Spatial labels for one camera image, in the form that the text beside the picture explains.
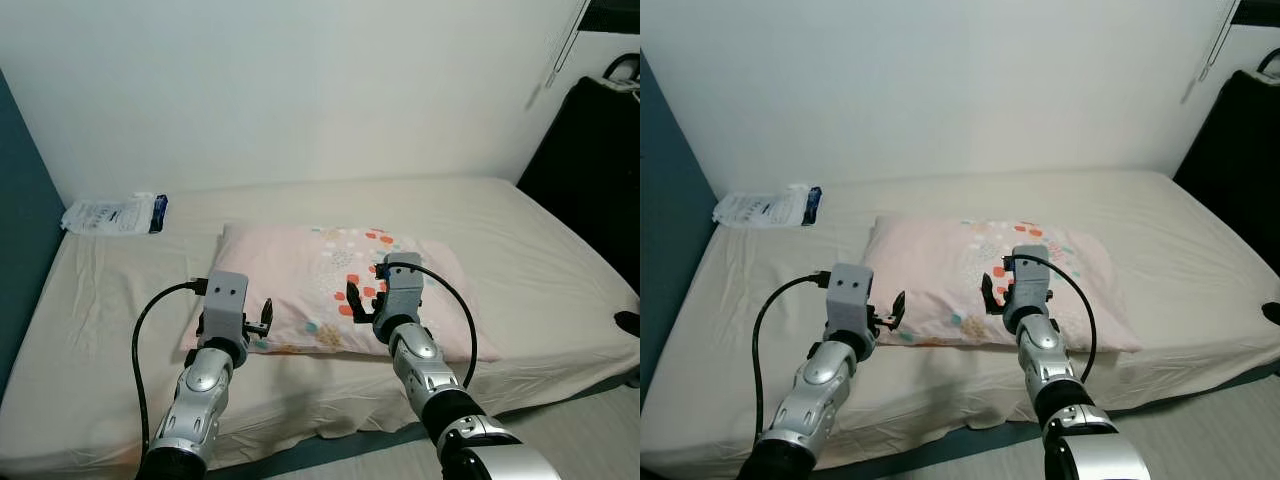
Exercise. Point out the pink patterned pillow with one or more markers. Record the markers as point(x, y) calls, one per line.
point(930, 270)
point(290, 270)

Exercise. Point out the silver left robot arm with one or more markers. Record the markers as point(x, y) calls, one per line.
point(195, 400)
point(820, 400)

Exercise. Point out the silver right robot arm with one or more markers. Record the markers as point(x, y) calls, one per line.
point(1045, 355)
point(420, 355)

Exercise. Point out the white wet wipes pack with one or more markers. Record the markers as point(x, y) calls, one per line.
point(105, 215)
point(760, 208)

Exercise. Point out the beige bed mattress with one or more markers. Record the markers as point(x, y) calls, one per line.
point(1180, 250)
point(540, 260)

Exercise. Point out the dark teal headboard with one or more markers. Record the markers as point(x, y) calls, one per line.
point(670, 220)
point(20, 230)

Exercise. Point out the black fabric case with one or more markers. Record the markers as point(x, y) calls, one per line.
point(1235, 160)
point(590, 180)

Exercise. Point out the small black round object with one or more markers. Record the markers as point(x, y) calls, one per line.
point(628, 323)
point(1272, 313)

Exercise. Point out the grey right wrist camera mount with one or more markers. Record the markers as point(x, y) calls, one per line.
point(403, 290)
point(1033, 285)

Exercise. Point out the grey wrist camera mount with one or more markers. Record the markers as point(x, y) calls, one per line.
point(225, 300)
point(1033, 285)
point(850, 295)
point(403, 290)

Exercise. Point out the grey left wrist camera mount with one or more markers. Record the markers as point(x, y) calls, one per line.
point(850, 295)
point(225, 300)

